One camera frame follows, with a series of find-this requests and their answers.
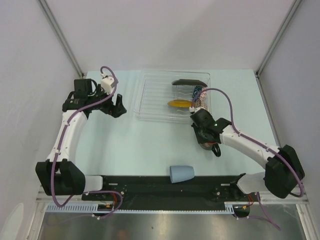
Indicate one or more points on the blue white patterned bowl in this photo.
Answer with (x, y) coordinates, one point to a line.
(196, 91)

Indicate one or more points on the black floral square plate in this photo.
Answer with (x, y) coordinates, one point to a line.
(189, 82)

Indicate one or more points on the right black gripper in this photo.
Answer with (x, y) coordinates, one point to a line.
(201, 140)

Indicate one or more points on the white slotted cable duct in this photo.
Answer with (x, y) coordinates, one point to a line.
(100, 208)

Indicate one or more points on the light blue cup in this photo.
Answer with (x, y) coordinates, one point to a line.
(181, 173)

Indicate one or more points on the white wire dish rack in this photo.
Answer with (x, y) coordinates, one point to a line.
(155, 90)

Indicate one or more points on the red white patterned bowl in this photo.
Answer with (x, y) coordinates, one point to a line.
(202, 100)

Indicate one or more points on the yellow round saucer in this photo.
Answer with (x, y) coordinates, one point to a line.
(181, 103)

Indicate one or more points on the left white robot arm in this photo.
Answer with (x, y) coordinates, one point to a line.
(58, 174)

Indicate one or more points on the red black mug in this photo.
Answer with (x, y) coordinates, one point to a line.
(213, 147)

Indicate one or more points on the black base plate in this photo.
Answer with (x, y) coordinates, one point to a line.
(158, 190)

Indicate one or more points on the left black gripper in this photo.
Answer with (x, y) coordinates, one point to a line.
(114, 110)

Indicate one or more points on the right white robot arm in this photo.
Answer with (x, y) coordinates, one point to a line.
(282, 168)

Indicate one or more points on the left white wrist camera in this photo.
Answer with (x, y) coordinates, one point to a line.
(108, 83)

